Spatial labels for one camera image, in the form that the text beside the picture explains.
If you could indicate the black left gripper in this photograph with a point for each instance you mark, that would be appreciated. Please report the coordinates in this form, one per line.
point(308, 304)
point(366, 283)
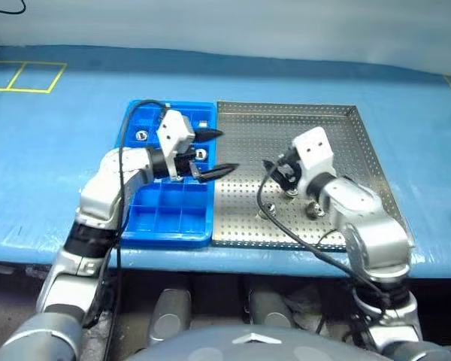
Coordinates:
point(183, 162)

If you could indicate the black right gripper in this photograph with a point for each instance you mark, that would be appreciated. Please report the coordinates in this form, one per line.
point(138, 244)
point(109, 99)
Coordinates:
point(290, 167)

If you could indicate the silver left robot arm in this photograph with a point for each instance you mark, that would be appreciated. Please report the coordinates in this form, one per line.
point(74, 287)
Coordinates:
point(97, 195)

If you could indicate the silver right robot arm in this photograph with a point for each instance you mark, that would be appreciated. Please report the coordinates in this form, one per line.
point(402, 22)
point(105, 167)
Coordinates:
point(376, 225)

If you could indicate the perforated steel tray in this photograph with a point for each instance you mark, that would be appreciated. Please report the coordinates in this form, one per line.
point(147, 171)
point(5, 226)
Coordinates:
point(244, 218)

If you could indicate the blue plastic compartment tray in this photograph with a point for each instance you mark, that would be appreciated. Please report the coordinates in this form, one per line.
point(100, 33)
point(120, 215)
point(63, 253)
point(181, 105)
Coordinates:
point(173, 222)

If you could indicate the grey robot torso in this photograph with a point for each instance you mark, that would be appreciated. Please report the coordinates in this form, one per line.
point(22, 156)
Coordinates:
point(255, 346)

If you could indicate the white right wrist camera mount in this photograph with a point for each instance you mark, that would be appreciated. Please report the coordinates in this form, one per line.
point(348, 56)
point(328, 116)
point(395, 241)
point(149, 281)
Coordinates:
point(315, 154)

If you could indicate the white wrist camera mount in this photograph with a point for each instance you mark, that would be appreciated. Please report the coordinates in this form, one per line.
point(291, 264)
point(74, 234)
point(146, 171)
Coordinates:
point(173, 131)
point(315, 154)

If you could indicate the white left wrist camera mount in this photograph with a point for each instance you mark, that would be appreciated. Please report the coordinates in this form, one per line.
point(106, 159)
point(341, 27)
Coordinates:
point(173, 131)

